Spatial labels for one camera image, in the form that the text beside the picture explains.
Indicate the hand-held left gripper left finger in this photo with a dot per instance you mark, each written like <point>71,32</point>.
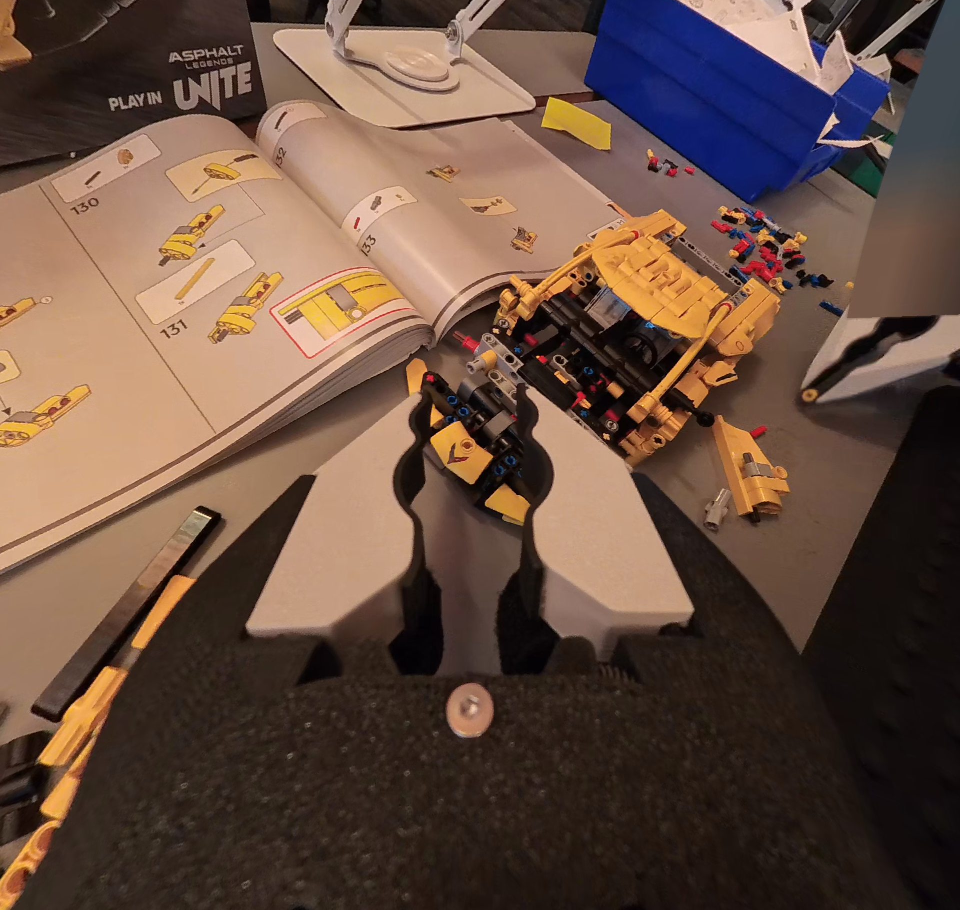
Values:
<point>337,557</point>

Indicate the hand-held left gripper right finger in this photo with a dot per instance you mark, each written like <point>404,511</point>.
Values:
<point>607,550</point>

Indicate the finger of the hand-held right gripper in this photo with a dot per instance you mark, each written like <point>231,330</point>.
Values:
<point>900,379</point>
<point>840,347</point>

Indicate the grey axle pin connector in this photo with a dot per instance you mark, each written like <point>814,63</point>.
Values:
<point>717,508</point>

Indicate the grey brick connector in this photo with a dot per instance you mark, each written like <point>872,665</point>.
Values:
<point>754,467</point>

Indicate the yellow panel with red pins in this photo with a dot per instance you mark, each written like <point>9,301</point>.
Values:
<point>739,467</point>

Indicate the grey desk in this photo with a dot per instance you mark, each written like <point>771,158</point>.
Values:
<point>810,475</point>

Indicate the pile of small colourful pins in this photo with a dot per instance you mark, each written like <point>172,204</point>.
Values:
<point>765,249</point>

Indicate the green baseplate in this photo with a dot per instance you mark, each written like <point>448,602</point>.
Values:
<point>870,167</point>

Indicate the yellow brick car model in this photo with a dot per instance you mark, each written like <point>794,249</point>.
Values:
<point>660,272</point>

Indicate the black long brick beam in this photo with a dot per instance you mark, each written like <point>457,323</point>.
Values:
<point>127,610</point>

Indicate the dark perforated panel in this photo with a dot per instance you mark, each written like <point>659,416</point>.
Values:
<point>892,625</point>

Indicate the scattered red and black pins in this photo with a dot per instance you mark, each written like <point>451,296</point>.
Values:
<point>669,163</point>

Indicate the blue plastic bin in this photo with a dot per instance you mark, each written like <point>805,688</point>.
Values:
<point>690,77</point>

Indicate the instruction booklet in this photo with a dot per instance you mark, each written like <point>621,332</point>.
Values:
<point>225,249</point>

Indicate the yellow paper strip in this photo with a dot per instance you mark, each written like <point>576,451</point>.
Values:
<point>576,123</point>

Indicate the white board stand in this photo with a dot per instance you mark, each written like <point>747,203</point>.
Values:
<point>405,92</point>

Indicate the black toy set box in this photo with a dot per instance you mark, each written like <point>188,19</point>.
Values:
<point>90,84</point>

